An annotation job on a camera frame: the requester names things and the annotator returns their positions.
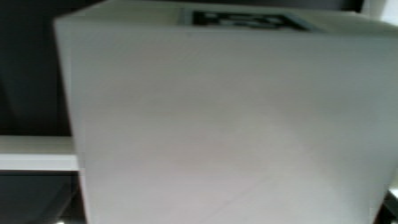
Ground white L-shaped obstacle wall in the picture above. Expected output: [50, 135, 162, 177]
[0, 135, 78, 171]

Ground white cabinet body box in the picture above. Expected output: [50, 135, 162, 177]
[55, 0, 398, 224]

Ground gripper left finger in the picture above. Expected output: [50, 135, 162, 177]
[0, 171, 78, 224]

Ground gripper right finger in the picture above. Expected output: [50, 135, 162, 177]
[373, 193, 398, 224]

